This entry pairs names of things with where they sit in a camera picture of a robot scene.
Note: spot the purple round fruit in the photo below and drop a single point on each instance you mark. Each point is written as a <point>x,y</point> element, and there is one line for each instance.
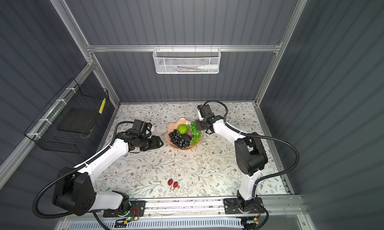
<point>186,137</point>

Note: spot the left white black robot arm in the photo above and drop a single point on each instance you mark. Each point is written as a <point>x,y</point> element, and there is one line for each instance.
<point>77,193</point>

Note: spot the dark purple grape bunch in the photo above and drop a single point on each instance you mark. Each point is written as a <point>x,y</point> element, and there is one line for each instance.
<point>177,140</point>

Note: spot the white marker in basket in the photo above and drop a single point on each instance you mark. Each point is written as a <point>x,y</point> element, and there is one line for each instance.
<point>213,67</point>

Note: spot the green grape bunch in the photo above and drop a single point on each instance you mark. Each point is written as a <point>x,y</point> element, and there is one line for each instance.
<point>194,132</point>

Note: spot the white wire mesh basket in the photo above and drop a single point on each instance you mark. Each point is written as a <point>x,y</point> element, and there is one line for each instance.
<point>185,60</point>

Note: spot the red cherry pair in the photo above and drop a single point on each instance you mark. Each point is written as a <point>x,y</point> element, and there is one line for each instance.
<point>173,184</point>

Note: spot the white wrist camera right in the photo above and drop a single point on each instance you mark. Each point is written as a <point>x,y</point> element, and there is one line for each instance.
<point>201,113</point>

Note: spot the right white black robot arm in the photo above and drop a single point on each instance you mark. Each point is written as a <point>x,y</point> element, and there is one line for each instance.
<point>251,157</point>

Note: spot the floral table mat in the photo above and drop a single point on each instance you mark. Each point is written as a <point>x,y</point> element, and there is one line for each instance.
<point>207,170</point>

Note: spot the black wire basket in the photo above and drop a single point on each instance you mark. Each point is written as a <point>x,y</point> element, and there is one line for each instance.
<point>68,124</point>

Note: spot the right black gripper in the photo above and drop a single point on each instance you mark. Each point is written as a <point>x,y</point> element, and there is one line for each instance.
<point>199,128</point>

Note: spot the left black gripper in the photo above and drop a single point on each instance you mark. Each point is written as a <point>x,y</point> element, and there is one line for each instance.
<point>155,142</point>

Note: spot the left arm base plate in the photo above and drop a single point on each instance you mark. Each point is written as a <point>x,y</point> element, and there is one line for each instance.
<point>136,207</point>

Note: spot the bright green round fruit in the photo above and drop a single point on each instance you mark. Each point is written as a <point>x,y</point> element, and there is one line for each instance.
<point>183,129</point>

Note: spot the aluminium front rail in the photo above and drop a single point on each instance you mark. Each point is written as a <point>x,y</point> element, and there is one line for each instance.
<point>204,207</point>

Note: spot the pink faceted fruit bowl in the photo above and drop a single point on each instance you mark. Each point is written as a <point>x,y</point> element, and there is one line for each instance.
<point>174,126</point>

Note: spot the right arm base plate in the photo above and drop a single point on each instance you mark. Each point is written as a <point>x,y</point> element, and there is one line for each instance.
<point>236,206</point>

